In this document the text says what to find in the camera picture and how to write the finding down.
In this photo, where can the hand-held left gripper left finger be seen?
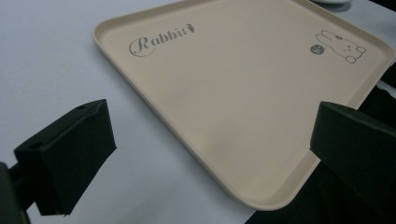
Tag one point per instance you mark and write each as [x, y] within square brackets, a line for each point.
[67, 161]

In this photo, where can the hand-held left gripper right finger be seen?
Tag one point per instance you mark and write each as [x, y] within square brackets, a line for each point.
[358, 152]

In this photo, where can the white bar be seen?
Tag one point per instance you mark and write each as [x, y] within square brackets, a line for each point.
[386, 88]

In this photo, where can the beige plastic tray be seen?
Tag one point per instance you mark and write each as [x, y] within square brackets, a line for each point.
[236, 105]

